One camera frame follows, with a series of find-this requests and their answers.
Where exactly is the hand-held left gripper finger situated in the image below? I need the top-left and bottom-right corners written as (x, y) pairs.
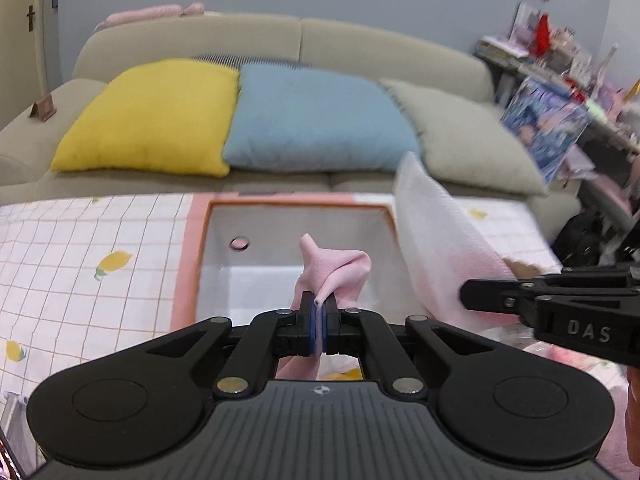
top-left (137, 292), bottom-right (319, 396)
top-left (324, 296), bottom-right (501, 396)

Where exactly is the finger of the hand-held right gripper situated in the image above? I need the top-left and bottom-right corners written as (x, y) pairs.
top-left (460, 275), bottom-right (566, 326)

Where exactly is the pink cloth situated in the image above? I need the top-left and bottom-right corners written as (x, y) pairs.
top-left (275, 233), bottom-right (373, 381)

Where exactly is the white and pink towel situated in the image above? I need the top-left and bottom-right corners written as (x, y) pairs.
top-left (395, 151), bottom-right (518, 331)

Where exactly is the white storage box pink rim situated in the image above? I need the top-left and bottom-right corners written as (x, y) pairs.
top-left (170, 192), bottom-right (436, 330)

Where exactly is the person's right forearm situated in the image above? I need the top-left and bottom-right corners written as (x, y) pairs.
top-left (622, 367), bottom-right (640, 480)

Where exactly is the black bag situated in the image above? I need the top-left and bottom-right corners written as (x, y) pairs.
top-left (550, 210), bottom-right (608, 267)

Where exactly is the beige pillow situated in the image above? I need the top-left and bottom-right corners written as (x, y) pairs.
top-left (380, 78), bottom-right (551, 197)

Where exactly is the blue printed poster board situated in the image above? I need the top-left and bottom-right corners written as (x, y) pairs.
top-left (500, 77), bottom-right (591, 183)

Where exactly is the blue pillow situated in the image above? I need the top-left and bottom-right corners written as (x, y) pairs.
top-left (222, 63), bottom-right (421, 173)

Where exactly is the cluttered shelf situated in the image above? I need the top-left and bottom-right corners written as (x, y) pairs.
top-left (472, 2), bottom-right (640, 233)

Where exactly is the lemon print checked tablecloth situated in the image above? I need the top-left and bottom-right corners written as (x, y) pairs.
top-left (0, 192), bottom-right (566, 480)

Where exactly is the red ornament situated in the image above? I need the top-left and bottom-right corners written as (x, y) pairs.
top-left (530, 12), bottom-right (553, 56)

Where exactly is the yellow pillow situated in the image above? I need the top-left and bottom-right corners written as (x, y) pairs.
top-left (50, 58), bottom-right (241, 178)

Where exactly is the beige sofa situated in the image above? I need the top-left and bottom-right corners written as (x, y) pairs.
top-left (0, 12), bottom-right (583, 241)

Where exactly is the small brown card stand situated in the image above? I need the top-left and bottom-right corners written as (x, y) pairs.
top-left (29, 94), bottom-right (56, 120)

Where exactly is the pink plush toy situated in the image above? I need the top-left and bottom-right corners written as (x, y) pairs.
top-left (95, 2), bottom-right (206, 28)

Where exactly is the door with dark handle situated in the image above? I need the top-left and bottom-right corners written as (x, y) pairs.
top-left (0, 0), bottom-right (63, 131)

